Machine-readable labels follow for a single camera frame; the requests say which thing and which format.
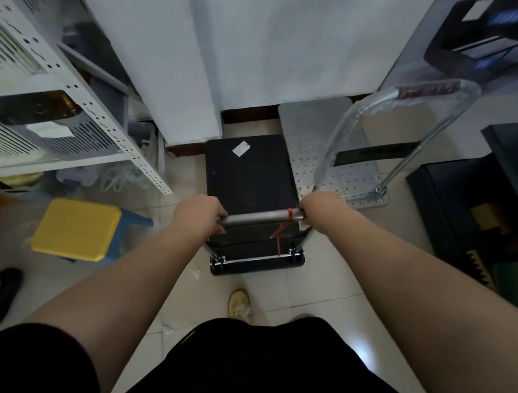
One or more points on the person's left hand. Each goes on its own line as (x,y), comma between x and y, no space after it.
(196,218)

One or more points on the person's right hand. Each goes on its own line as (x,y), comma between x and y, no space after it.
(323,209)

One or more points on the person's left thumb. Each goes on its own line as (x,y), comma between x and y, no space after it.
(219,227)

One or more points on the black platform hand cart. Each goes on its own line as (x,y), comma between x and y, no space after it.
(250,189)

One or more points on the person's right forearm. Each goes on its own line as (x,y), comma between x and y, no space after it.
(429,317)

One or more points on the person's left forearm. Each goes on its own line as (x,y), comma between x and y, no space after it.
(110,289)

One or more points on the person's yellow shoe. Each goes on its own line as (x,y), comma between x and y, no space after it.
(239,304)

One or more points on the white paper label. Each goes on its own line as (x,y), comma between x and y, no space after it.
(241,148)

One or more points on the clear plastic bag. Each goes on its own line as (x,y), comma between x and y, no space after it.
(125,175)

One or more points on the silver platform hand cart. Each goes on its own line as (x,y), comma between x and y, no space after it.
(335,155)

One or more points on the yellow and blue plastic stool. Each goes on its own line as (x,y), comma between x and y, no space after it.
(79,230)

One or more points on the person's black clothing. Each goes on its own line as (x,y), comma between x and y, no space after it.
(244,369)

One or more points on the yellow bowl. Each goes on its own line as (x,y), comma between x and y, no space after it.
(18,178)

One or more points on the white metal shelving rack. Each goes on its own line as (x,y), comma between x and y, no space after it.
(38,84)

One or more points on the black storage box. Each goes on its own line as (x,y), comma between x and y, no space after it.
(478,218)

